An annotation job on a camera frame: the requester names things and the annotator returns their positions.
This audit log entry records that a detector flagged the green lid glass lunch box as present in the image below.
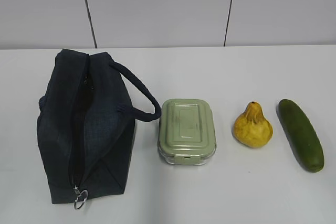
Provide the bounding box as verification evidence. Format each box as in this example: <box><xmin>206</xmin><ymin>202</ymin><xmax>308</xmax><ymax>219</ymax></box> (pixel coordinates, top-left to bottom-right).
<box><xmin>158</xmin><ymin>99</ymin><xmax>217</xmax><ymax>165</ymax></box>

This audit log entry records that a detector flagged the dark navy fabric lunch bag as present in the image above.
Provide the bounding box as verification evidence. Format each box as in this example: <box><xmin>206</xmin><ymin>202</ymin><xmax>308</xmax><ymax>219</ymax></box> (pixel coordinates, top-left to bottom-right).
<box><xmin>36</xmin><ymin>49</ymin><xmax>161</xmax><ymax>208</ymax></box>

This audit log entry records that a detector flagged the yellow pear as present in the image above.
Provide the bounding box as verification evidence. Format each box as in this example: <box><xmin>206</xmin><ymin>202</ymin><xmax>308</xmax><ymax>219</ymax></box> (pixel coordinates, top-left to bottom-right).
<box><xmin>233</xmin><ymin>101</ymin><xmax>273</xmax><ymax>148</ymax></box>

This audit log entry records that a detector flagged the green cucumber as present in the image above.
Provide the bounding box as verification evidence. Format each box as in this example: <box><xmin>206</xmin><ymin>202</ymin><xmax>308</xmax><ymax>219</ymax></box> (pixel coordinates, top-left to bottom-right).
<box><xmin>278</xmin><ymin>99</ymin><xmax>324</xmax><ymax>173</ymax></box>

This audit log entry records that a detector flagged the metal zipper pull ring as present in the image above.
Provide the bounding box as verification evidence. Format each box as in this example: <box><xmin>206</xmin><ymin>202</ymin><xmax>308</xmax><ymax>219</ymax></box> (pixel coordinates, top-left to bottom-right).
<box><xmin>73</xmin><ymin>185</ymin><xmax>88</xmax><ymax>211</ymax></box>

